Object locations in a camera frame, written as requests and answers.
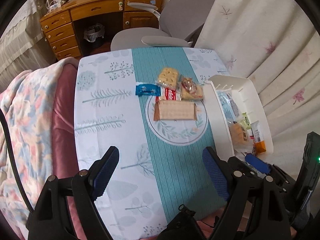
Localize floral blanket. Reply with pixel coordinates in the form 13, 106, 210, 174
0, 57, 78, 240

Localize yellow green candy packet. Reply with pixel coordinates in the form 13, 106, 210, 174
240, 112, 251, 129

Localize clear cracker packet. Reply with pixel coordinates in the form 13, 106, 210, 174
228, 122, 251, 147

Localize beige wafer packet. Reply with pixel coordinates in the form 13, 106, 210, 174
153, 100, 202, 121

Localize wooden desk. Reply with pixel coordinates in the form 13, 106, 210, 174
40, 0, 163, 60

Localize teal white patterned tablecloth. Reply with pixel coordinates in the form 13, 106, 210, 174
74, 47, 228, 239

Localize dark brownie red-sealed packet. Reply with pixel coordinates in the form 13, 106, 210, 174
234, 145, 254, 155

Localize round biscuit packet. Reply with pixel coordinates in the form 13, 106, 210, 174
157, 67, 180, 88

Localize white lace bed cover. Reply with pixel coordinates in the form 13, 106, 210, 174
1, 0, 56, 91

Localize white orange oat bar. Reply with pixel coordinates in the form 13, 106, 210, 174
251, 121, 266, 155

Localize pink sofa cushion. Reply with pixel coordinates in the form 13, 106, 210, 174
51, 63, 83, 240

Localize red white snack packet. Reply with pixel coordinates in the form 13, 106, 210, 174
157, 87, 182, 101

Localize white floral curtain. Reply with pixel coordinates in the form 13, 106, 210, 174
159, 0, 320, 181

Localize blue candy wrapper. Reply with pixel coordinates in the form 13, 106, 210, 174
135, 83, 161, 96

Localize black cable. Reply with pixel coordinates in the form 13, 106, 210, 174
0, 108, 34, 213

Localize light blue snack packet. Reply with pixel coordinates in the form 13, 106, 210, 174
217, 91, 240, 123

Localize white plastic storage bin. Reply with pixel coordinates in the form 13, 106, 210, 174
203, 75, 274, 161

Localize grey office chair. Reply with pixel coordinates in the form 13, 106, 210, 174
111, 0, 215, 51

